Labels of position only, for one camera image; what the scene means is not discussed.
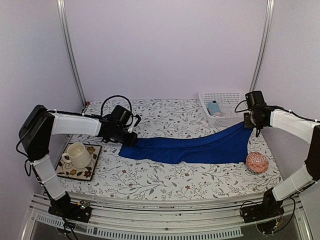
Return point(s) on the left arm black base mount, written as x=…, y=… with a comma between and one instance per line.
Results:
x=63, y=207

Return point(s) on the floral square coaster tile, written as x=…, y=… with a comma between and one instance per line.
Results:
x=68, y=171

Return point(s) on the front aluminium rail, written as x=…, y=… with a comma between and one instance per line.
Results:
x=129, y=219

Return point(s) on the red white patterned bowl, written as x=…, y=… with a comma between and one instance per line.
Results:
x=257, y=162

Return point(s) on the light blue orange dotted towel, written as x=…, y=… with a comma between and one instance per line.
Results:
x=214, y=109

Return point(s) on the aluminium frame post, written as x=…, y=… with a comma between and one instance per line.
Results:
x=62, y=13
x=268, y=18

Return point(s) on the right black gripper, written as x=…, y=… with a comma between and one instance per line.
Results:
x=248, y=123

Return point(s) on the white plastic perforated basket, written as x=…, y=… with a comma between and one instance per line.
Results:
x=228, y=102

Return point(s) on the cream ribbed mug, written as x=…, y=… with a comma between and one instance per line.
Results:
x=77, y=155

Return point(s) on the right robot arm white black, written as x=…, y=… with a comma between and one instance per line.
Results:
x=297, y=151

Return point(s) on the floral patterned tablecloth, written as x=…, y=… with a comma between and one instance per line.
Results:
x=113, y=176

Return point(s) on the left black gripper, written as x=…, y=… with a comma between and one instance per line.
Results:
x=131, y=142

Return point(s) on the right aluminium frame post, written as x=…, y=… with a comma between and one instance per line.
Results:
x=268, y=18

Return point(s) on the dark blue towel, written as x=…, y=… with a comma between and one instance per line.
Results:
x=227, y=146

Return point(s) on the left aluminium frame post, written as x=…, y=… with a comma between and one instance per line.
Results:
x=62, y=13

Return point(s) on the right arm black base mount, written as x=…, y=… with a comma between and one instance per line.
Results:
x=269, y=208

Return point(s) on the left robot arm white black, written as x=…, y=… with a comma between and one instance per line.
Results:
x=42, y=123

